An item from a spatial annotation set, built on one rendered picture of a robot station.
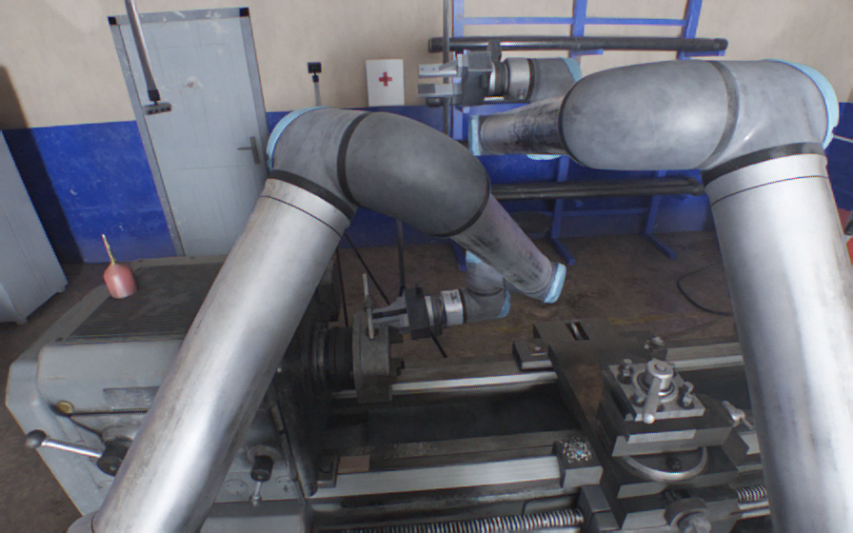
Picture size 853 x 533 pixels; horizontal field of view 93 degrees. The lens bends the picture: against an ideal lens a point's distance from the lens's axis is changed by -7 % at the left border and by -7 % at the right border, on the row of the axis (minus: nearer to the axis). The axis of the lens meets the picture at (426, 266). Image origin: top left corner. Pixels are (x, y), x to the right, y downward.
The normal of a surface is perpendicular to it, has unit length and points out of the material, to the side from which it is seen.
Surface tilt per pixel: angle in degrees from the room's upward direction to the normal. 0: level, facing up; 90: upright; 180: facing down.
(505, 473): 36
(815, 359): 62
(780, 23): 90
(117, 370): 45
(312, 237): 74
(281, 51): 90
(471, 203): 94
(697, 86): 52
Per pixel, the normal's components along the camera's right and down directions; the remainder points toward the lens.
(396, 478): 0.03, -0.44
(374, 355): 0.04, -0.22
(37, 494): -0.02, -0.88
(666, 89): -0.39, -0.17
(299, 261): 0.60, 0.10
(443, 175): 0.37, 0.12
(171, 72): 0.07, 0.48
